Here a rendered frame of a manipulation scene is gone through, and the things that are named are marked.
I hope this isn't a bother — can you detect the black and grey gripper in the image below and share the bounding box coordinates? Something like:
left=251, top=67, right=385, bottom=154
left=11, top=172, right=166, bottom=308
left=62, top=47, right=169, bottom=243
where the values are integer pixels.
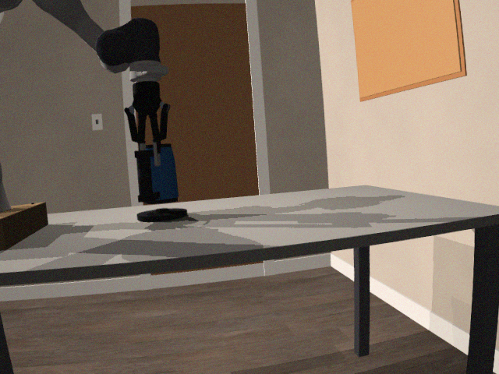
left=124, top=81, right=171, bottom=166

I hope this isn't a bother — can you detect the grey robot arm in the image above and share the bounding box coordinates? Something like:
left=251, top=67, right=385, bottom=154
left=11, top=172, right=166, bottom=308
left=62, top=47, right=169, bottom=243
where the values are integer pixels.
left=32, top=0, right=168, bottom=83

